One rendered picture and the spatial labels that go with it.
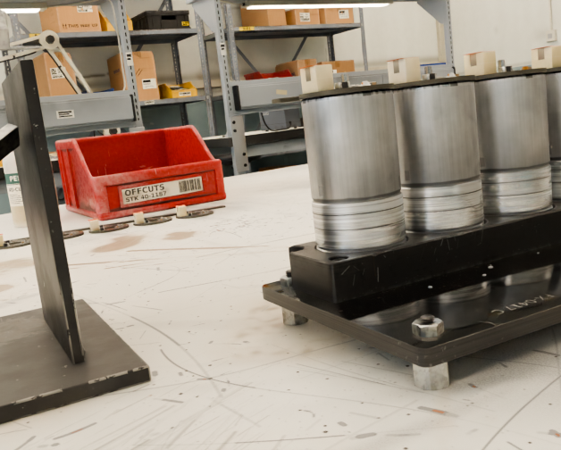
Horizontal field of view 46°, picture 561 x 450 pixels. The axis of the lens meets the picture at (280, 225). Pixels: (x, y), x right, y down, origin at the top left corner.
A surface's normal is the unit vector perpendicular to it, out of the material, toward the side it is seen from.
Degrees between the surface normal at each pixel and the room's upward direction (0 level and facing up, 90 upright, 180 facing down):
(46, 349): 0
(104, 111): 90
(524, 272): 0
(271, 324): 0
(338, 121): 90
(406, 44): 90
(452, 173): 90
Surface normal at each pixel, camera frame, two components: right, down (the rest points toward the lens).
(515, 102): -0.08, 0.17
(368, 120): 0.25, 0.12
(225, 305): -0.11, -0.98
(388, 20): 0.53, 0.07
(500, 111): -0.42, 0.19
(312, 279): -0.88, 0.18
